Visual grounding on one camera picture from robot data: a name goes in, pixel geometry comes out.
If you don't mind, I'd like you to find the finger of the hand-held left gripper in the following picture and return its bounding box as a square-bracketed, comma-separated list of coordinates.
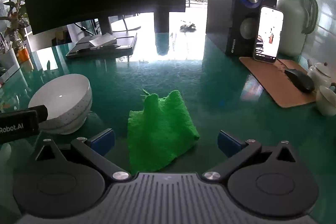
[16, 105, 48, 123]

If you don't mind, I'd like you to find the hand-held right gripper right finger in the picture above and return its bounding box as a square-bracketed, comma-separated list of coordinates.
[202, 130, 297, 182]

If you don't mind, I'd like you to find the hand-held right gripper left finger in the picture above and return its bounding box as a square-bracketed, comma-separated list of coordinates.
[35, 128, 131, 182]

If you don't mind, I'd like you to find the white ceramic bowl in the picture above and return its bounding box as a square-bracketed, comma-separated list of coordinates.
[28, 74, 93, 135]

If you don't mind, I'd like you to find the green cleaning cloth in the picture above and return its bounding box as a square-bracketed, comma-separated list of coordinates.
[127, 89, 200, 174]

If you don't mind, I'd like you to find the orange plant pot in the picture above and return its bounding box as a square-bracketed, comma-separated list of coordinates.
[17, 47, 30, 62]

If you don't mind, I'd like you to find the white desk holder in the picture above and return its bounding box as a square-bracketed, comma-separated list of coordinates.
[0, 40, 20, 75]

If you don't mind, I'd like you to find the brown cork mouse pad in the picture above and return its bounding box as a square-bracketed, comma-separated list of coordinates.
[239, 56, 317, 108]

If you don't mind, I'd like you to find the black computer mouse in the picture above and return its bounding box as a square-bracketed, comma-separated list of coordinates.
[284, 68, 315, 94]

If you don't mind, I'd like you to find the green potted plant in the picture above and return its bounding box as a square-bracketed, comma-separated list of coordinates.
[0, 0, 29, 51]

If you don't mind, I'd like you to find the open white notebook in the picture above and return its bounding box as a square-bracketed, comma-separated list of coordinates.
[88, 33, 117, 47]

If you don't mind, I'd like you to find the white ceramic cup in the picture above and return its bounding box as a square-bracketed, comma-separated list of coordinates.
[316, 85, 336, 117]

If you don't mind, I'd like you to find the white ceramic teapot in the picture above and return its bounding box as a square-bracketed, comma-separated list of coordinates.
[307, 62, 336, 88]

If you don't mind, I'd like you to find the smartphone with lit screen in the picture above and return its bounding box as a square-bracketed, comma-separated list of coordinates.
[253, 6, 284, 64]

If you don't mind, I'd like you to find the small dark metal object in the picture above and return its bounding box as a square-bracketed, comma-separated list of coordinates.
[180, 20, 197, 31]

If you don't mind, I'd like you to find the pale green thermos jug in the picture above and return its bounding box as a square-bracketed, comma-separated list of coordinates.
[276, 0, 319, 56]

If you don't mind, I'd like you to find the black speaker with blue ring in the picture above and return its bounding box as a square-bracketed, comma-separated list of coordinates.
[205, 0, 279, 56]

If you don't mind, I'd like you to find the black upright post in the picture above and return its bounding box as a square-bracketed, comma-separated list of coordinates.
[154, 4, 170, 33]

